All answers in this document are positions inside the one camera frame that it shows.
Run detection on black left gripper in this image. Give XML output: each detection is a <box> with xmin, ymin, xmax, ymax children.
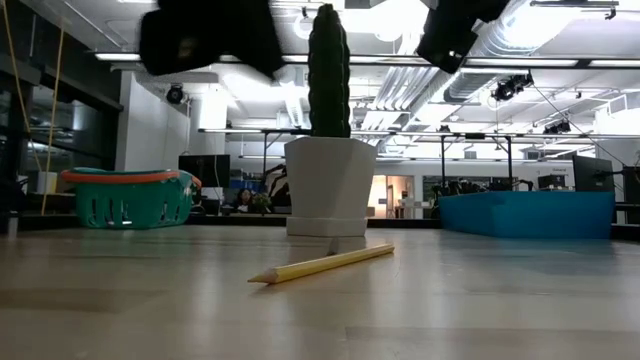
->
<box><xmin>138</xmin><ymin>0</ymin><xmax>287</xmax><ymax>80</ymax></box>

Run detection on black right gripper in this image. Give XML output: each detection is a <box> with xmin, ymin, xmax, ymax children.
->
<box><xmin>415</xmin><ymin>0</ymin><xmax>512</xmax><ymax>76</ymax></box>

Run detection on yellow pencil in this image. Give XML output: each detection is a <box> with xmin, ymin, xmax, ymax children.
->
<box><xmin>246</xmin><ymin>242</ymin><xmax>396</xmax><ymax>286</ymax></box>

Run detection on black ceiling spotlight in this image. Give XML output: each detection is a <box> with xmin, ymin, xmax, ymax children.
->
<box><xmin>165</xmin><ymin>83</ymin><xmax>186</xmax><ymax>106</ymax></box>

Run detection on black track lights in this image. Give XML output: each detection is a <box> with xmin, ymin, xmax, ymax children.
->
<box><xmin>490</xmin><ymin>72</ymin><xmax>535</xmax><ymax>103</ymax></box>

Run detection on ceiling light strip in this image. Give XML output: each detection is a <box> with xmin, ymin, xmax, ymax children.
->
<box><xmin>93</xmin><ymin>52</ymin><xmax>143</xmax><ymax>63</ymax></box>

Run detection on green cactus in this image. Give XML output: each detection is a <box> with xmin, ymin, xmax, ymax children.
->
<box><xmin>306</xmin><ymin>2</ymin><xmax>353</xmax><ymax>140</ymax></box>

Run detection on black monitor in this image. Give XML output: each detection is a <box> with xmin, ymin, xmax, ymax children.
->
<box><xmin>571</xmin><ymin>154</ymin><xmax>616</xmax><ymax>194</ymax></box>
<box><xmin>177</xmin><ymin>153</ymin><xmax>232</xmax><ymax>190</ymax></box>

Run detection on black background robot arms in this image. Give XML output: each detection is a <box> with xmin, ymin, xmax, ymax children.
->
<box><xmin>430</xmin><ymin>178</ymin><xmax>535</xmax><ymax>197</ymax></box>

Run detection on person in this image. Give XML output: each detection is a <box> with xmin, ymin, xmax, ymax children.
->
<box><xmin>233</xmin><ymin>187</ymin><xmax>255</xmax><ymax>215</ymax></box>

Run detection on small green plant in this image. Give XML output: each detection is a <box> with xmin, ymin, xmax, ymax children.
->
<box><xmin>251</xmin><ymin>191</ymin><xmax>272</xmax><ymax>216</ymax></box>

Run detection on green basket with orange rim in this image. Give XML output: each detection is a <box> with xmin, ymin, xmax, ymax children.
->
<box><xmin>60</xmin><ymin>166</ymin><xmax>203</xmax><ymax>231</ymax></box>

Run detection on white hexagonal plant pot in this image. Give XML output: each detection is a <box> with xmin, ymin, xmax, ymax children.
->
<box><xmin>283</xmin><ymin>135</ymin><xmax>379</xmax><ymax>239</ymax></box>

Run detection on blue plastic tray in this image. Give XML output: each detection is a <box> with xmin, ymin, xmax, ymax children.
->
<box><xmin>437</xmin><ymin>190</ymin><xmax>617</xmax><ymax>241</ymax></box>

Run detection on white bin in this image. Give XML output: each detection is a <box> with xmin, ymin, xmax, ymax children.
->
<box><xmin>34</xmin><ymin>170</ymin><xmax>60</xmax><ymax>196</ymax></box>

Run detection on silver ventilation duct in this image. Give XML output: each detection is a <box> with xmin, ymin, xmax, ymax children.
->
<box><xmin>443</xmin><ymin>0</ymin><xmax>581</xmax><ymax>104</ymax></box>

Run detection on yellow cable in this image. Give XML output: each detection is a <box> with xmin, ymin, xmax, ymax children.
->
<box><xmin>0</xmin><ymin>0</ymin><xmax>67</xmax><ymax>217</ymax></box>

